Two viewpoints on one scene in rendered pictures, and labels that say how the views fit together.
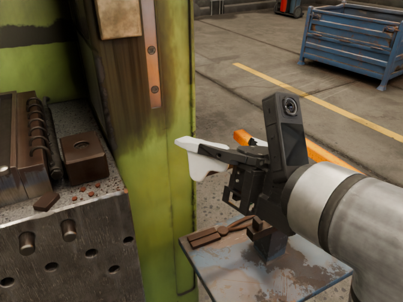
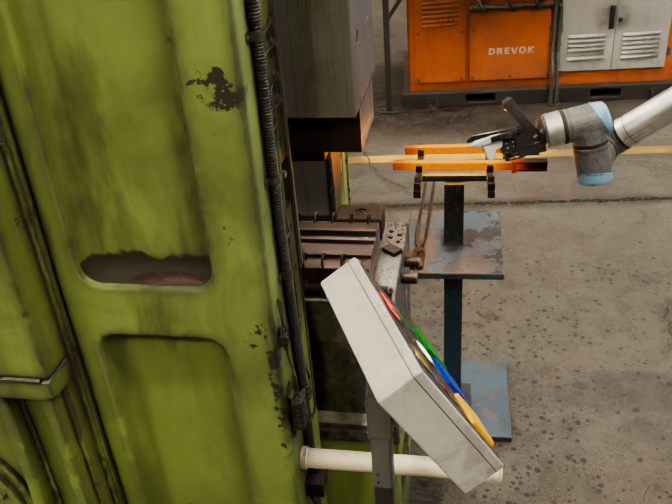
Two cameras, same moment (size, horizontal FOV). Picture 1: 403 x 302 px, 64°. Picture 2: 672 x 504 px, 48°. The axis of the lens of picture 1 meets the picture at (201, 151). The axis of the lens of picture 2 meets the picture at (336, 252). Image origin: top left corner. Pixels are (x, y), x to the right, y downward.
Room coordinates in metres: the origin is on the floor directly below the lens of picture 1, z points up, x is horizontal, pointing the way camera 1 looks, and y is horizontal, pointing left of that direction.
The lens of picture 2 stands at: (-0.41, 1.70, 1.91)
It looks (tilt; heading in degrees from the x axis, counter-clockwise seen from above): 31 degrees down; 308
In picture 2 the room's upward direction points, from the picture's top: 5 degrees counter-clockwise
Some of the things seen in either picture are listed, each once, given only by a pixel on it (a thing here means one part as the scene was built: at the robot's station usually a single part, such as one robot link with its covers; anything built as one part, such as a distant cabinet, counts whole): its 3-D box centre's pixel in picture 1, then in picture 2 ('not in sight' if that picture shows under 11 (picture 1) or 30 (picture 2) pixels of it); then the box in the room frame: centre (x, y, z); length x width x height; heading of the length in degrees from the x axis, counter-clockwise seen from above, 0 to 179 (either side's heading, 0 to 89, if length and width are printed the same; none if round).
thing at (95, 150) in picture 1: (84, 156); (360, 222); (0.61, 0.27, 0.95); 0.12 x 0.08 x 0.06; 26
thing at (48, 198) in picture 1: (47, 201); (391, 250); (0.49, 0.31, 0.92); 0.04 x 0.03 x 0.01; 166
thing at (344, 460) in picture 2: not in sight; (402, 464); (0.25, 0.68, 0.62); 0.44 x 0.05 x 0.05; 26
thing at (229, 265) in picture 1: (268, 251); (453, 242); (0.57, -0.18, 0.66); 0.40 x 0.30 x 0.02; 117
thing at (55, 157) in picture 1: (50, 137); not in sight; (0.69, 0.38, 0.95); 0.34 x 0.03 x 0.03; 26
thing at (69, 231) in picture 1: (68, 230); (412, 262); (0.46, 0.27, 0.87); 0.04 x 0.03 x 0.03; 26
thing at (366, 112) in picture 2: not in sight; (273, 114); (0.67, 0.50, 1.32); 0.42 x 0.20 x 0.10; 26
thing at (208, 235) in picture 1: (280, 210); (423, 219); (0.72, -0.24, 0.68); 0.60 x 0.04 x 0.01; 115
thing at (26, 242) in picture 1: (27, 244); (409, 278); (0.42, 0.34, 0.87); 0.04 x 0.03 x 0.03; 26
